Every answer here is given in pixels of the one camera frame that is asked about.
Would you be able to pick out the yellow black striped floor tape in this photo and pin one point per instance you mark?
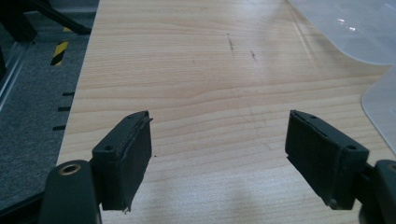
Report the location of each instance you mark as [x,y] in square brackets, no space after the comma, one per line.
[59,53]

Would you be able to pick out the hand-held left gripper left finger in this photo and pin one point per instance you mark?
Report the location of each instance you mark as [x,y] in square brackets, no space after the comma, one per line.
[130,161]

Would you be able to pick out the black metal stand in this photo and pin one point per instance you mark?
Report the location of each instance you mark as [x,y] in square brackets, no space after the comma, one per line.
[28,17]

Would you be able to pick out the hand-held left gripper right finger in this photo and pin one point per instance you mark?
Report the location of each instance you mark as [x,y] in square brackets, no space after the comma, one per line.
[323,155]

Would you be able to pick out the clear plastic sheet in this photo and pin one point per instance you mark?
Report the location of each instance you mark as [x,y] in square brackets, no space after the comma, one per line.
[381,105]
[348,28]

